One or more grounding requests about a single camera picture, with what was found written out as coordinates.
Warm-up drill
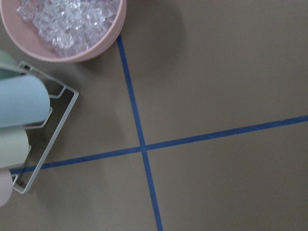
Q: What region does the pastel cup rack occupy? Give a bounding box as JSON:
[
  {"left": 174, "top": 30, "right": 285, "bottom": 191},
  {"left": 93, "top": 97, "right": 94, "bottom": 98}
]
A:
[{"left": 0, "top": 51, "right": 79, "bottom": 206}]

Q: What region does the pink ice bowl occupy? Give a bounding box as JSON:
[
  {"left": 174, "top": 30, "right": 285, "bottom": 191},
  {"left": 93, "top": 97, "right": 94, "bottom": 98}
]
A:
[{"left": 0, "top": 0, "right": 127, "bottom": 63}]

